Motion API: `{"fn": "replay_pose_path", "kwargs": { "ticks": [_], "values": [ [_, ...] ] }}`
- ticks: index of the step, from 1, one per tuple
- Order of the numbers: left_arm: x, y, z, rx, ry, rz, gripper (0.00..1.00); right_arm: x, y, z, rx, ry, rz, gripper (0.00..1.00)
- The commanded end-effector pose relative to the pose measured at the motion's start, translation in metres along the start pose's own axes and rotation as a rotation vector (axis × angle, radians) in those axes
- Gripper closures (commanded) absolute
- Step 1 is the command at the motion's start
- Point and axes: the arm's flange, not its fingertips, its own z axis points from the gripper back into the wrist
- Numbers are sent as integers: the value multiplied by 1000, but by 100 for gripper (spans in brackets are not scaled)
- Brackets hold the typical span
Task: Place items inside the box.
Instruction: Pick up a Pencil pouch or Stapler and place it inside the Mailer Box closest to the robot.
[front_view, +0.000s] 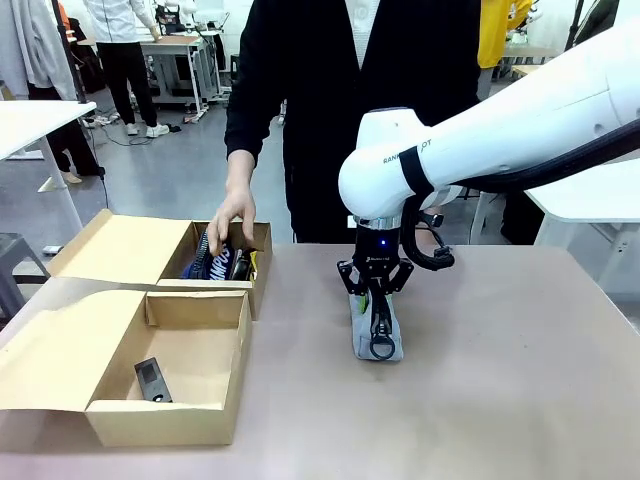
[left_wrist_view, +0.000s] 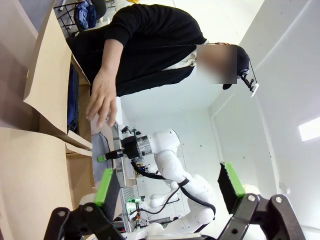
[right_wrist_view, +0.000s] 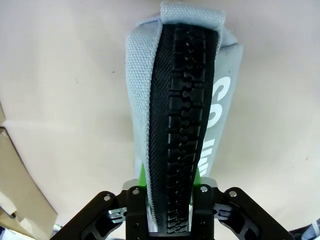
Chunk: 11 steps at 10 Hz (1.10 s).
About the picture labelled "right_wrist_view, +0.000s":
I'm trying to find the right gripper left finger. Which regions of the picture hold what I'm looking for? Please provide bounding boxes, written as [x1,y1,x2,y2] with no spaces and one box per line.
[49,161,149,240]

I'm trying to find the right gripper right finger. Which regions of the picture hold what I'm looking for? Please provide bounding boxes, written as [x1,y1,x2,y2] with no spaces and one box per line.
[190,166,294,240]

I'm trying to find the grey pouch with black zipper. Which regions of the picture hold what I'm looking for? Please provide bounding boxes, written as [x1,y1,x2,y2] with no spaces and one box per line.
[124,1,245,233]

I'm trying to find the brown cardboard box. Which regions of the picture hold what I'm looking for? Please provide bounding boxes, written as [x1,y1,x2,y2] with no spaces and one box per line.
[0,99,59,240]

